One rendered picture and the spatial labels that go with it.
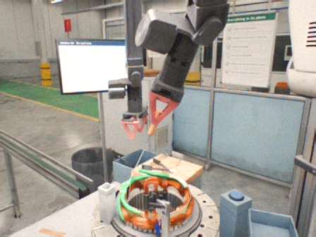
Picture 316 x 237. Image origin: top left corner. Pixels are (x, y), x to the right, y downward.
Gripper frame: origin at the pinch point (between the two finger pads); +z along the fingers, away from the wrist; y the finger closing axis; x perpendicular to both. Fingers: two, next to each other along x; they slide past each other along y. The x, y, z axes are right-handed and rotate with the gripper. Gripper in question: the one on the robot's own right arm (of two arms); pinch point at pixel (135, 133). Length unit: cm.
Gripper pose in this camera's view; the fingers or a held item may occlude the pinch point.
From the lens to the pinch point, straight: 97.1
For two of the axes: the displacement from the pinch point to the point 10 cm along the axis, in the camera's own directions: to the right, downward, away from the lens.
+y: -2.9, 2.4, -9.3
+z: 0.1, 9.7, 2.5
